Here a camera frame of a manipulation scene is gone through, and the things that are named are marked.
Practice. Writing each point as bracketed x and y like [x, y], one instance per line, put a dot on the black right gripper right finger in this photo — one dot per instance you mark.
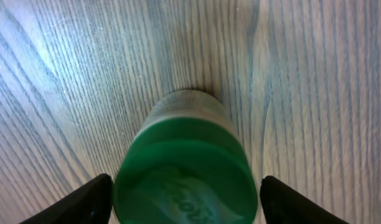
[283, 205]

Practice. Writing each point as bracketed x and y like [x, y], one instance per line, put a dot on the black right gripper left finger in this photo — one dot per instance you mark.
[89, 204]

